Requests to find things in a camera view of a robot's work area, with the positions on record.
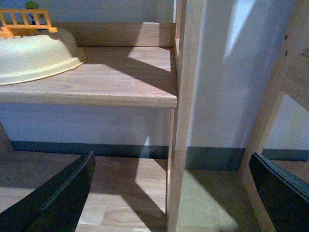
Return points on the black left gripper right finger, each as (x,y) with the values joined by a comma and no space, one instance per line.
(284,195)

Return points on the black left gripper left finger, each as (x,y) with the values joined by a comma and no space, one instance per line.
(56,205)

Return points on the cream plastic basin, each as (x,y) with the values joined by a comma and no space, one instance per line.
(29,58)

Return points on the light wooden shelf unit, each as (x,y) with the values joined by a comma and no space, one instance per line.
(130,65)

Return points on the orange toy fence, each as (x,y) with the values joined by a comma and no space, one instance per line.
(19,22)

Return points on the green toy piece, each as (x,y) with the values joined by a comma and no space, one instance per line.
(31,5)

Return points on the light wooden chair frame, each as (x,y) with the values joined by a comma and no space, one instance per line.
(290,76)

